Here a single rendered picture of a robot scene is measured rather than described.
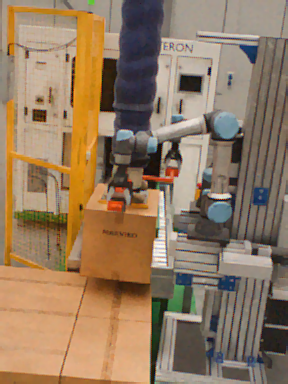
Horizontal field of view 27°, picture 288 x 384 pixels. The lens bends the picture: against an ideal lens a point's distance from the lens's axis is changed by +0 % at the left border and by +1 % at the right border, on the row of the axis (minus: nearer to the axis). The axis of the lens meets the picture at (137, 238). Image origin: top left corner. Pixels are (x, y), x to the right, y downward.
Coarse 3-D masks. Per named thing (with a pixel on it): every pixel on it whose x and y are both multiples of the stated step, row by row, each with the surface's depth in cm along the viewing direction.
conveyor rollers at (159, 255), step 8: (160, 192) 591; (160, 208) 540; (160, 216) 514; (160, 224) 489; (160, 232) 472; (160, 240) 454; (160, 248) 437; (80, 256) 404; (152, 256) 420; (160, 256) 420; (152, 264) 403; (160, 264) 404
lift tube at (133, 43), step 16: (128, 0) 312; (144, 0) 309; (160, 0) 313; (128, 16) 313; (144, 16) 311; (160, 16) 316; (128, 32) 316; (144, 32) 314; (160, 32) 320; (128, 48) 317; (144, 48) 316; (160, 48) 324; (128, 64) 320; (144, 64) 319; (128, 80) 323; (144, 80) 322; (128, 96) 324; (144, 96) 325
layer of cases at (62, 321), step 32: (0, 288) 346; (32, 288) 349; (64, 288) 353; (96, 288) 357; (128, 288) 361; (0, 320) 309; (32, 320) 312; (64, 320) 315; (96, 320) 318; (128, 320) 321; (0, 352) 279; (32, 352) 282; (64, 352) 284; (96, 352) 286; (128, 352) 289
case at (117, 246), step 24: (96, 192) 360; (96, 216) 327; (120, 216) 326; (144, 216) 325; (96, 240) 331; (120, 240) 330; (144, 240) 329; (96, 264) 335; (120, 264) 335; (144, 264) 334
